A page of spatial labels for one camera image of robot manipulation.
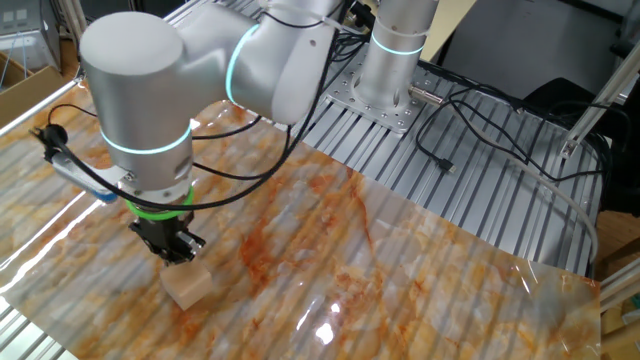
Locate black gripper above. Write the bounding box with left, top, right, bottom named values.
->
left=128, top=211, right=208, bottom=267

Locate grey hose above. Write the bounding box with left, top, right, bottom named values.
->
left=462, top=122, right=600, bottom=264

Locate metal cable connector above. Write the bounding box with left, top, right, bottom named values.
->
left=408, top=84, right=445, bottom=106

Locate orange marble pattern mat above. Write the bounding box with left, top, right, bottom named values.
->
left=0, top=84, right=601, bottom=360

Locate light wooden block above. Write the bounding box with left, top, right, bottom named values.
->
left=159, top=259, right=215, bottom=312

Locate black usb cable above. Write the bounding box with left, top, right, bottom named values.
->
left=414, top=89, right=524, bottom=175

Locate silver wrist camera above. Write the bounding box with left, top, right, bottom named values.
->
left=49, top=148, right=136, bottom=205

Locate aluminium frame profile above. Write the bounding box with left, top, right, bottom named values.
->
left=599, top=257, right=640, bottom=314

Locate coiled black cable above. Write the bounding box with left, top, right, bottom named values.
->
left=329, top=29, right=374, bottom=64

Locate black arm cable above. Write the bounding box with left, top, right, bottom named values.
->
left=29, top=0, right=351, bottom=211

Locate diagonal aluminium strut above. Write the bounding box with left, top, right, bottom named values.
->
left=559, top=39, right=640, bottom=160

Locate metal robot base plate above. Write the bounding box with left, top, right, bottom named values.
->
left=324, top=49, right=432, bottom=135

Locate green flange ring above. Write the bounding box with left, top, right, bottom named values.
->
left=124, top=185, right=196, bottom=222

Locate open cardboard box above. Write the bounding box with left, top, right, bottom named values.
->
left=0, top=49, right=69, bottom=129

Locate grey control cabinet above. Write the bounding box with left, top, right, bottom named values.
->
left=0, top=0, right=62, bottom=71

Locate long black cable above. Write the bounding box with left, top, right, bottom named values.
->
left=449, top=97, right=632, bottom=184

